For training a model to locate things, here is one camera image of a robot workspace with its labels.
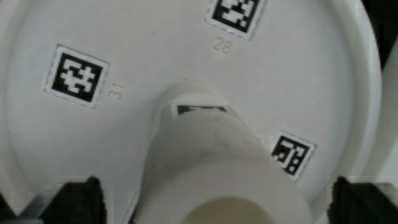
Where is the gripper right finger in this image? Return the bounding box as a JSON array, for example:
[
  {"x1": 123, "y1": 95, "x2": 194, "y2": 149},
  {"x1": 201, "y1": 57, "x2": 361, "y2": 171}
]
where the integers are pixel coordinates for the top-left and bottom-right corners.
[{"x1": 327, "y1": 177, "x2": 398, "y2": 224}]

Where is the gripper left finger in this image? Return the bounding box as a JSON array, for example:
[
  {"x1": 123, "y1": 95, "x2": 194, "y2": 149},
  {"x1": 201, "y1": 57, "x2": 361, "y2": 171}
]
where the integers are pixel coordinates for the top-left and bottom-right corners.
[{"x1": 20, "y1": 176, "x2": 107, "y2": 224}]

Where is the white cylindrical table leg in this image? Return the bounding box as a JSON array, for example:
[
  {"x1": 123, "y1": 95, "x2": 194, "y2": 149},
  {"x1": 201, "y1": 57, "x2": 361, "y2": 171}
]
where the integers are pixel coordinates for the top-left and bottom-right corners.
[{"x1": 134, "y1": 81, "x2": 313, "y2": 224}]

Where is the white round table top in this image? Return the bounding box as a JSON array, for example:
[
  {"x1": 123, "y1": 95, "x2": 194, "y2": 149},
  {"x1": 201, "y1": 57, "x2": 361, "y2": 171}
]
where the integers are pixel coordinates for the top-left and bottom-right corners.
[{"x1": 0, "y1": 0, "x2": 382, "y2": 224}]

